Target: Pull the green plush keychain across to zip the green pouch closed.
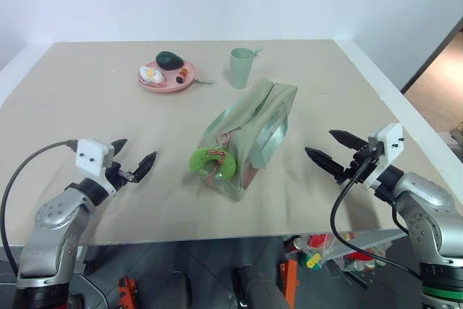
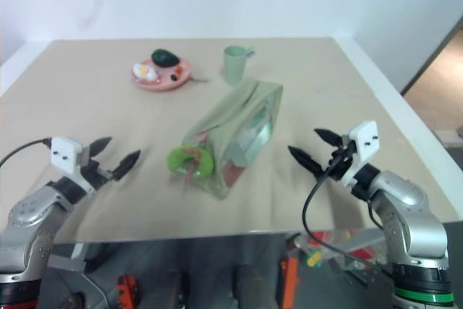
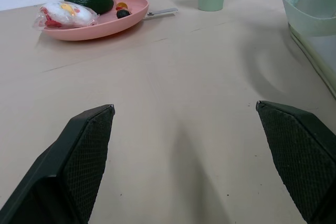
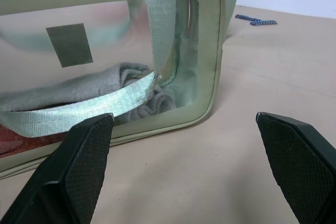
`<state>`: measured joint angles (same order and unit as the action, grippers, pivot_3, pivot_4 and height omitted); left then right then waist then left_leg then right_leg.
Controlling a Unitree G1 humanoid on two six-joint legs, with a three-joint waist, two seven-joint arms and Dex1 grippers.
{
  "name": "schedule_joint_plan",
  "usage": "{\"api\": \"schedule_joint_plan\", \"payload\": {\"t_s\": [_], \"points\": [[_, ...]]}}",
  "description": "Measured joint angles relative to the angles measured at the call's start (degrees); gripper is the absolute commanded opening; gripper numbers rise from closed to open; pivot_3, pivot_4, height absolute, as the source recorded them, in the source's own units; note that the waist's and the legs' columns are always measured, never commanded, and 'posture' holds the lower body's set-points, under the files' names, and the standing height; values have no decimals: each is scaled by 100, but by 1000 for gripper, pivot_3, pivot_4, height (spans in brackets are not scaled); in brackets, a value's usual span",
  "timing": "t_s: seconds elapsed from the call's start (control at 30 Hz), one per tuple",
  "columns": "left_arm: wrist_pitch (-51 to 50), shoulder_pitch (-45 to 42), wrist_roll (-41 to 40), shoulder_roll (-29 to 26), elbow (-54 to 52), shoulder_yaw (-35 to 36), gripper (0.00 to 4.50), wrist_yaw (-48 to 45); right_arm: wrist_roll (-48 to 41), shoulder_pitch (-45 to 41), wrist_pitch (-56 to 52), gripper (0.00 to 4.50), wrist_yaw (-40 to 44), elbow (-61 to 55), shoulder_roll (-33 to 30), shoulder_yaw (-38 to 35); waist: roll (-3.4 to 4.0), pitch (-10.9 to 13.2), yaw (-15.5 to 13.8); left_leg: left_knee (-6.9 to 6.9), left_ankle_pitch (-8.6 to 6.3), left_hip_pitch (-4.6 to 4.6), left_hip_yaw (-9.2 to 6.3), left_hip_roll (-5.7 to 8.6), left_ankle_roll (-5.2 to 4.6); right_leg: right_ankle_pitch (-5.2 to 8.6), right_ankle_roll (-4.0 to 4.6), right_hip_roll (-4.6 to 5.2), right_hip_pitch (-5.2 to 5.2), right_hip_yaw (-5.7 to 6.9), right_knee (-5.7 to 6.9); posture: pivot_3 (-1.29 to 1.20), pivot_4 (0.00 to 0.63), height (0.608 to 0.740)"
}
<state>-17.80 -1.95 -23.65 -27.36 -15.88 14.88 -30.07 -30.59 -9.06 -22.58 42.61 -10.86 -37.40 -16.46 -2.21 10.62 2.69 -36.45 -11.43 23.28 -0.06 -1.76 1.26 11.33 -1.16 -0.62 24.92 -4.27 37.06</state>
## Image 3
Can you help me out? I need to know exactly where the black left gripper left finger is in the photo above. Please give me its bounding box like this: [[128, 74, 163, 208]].
[[0, 104, 116, 224]]

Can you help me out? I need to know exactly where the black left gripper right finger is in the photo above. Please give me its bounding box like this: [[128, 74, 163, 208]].
[[256, 100, 336, 224]]

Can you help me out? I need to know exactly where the light green container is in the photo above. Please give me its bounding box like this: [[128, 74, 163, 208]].
[[281, 0, 336, 94]]

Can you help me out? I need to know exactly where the pink round plate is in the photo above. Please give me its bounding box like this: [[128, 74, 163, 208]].
[[40, 0, 150, 41]]

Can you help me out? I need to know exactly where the plastic-wrapped snack packet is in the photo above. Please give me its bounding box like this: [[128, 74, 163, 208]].
[[32, 1, 101, 30]]

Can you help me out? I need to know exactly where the silver metal clip tool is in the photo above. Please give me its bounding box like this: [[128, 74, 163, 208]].
[[143, 8, 179, 19]]

